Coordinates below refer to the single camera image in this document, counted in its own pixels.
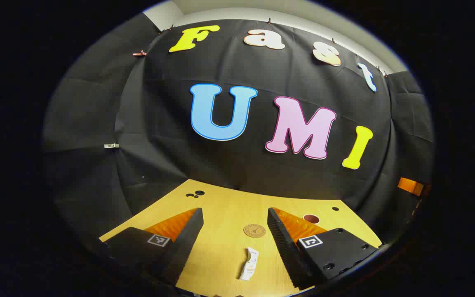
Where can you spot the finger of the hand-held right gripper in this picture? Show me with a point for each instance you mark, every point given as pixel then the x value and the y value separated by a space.
pixel 410 186

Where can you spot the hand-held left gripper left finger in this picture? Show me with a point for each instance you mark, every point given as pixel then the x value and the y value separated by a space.
pixel 184 247

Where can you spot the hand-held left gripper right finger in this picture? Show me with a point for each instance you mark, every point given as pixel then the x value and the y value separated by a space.
pixel 285 251

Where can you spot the round cork coaster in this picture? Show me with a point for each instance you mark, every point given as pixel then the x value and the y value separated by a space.
pixel 255 231

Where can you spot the white toothpaste tube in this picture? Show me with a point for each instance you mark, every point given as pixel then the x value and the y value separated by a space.
pixel 249 264

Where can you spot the wooden desktop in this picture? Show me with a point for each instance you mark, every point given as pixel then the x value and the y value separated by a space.
pixel 225 214

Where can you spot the black backdrop cloth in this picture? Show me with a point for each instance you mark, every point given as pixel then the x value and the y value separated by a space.
pixel 221 165

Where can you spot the white cloth clip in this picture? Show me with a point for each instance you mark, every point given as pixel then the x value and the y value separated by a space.
pixel 111 145

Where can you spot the pink cloth clip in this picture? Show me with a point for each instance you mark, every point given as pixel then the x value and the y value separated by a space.
pixel 139 53

